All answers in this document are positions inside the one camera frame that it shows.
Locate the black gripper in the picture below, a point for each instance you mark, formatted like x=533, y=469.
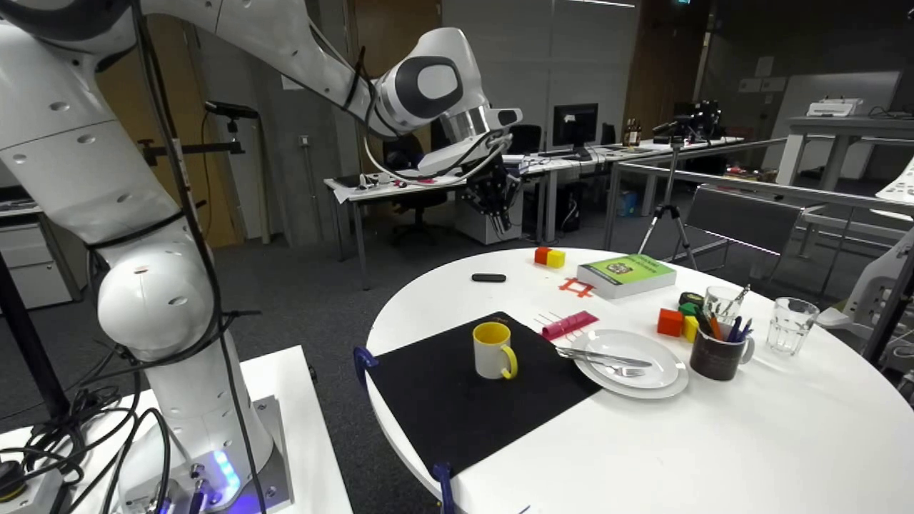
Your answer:
x=492, y=180

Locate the white mug yellow inside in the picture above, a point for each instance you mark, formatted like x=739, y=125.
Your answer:
x=491, y=356

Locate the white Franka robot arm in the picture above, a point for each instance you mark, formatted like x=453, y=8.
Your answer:
x=86, y=160

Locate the red cube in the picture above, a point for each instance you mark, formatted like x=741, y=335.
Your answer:
x=542, y=255

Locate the yellow cube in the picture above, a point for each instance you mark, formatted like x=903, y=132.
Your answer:
x=558, y=259
x=693, y=330

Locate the long white desk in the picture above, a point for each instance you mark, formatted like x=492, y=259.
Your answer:
x=589, y=158

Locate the black computer monitor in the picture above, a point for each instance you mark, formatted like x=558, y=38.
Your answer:
x=575, y=125

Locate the green book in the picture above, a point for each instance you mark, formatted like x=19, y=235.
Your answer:
x=629, y=275

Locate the silver knife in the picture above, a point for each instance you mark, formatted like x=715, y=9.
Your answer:
x=616, y=356

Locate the blue clamp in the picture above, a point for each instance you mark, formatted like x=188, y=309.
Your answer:
x=443, y=483
x=365, y=360

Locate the black table mat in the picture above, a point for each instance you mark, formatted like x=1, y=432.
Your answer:
x=458, y=410

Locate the silver fork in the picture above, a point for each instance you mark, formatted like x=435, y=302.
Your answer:
x=625, y=369

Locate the orange-red cube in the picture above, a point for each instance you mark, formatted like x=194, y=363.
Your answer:
x=669, y=320

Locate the green cube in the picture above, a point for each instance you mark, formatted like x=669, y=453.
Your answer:
x=693, y=303

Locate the white plate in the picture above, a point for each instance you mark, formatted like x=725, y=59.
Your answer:
x=658, y=375

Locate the grey chair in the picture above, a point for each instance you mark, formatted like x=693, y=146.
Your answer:
x=743, y=218

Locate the white pen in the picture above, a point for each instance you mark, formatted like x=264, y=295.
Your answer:
x=735, y=303

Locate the black pen cup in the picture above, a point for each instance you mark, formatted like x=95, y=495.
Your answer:
x=715, y=358

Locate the blue pen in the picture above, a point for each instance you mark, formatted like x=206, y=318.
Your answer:
x=741, y=330

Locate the clear drinking glass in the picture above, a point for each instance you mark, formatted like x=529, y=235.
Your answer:
x=789, y=326

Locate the round white table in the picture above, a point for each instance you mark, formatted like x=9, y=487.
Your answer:
x=715, y=447

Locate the white flat box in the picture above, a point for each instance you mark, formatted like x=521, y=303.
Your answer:
x=836, y=106

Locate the grey high table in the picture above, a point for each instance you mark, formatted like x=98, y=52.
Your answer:
x=846, y=126

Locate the grey drawer cabinet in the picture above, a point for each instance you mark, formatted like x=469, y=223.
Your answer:
x=39, y=273

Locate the white power strip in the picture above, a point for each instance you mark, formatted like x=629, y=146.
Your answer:
x=29, y=490

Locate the orange plastic frame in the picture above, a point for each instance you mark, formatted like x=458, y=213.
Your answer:
x=563, y=283

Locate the camera tripod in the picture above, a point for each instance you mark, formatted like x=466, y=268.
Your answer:
x=669, y=216

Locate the black camera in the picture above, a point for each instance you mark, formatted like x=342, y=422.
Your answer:
x=689, y=118

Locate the grey metal frame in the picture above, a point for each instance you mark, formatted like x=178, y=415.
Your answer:
x=753, y=179

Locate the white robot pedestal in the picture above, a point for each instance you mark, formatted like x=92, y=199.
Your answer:
x=305, y=447

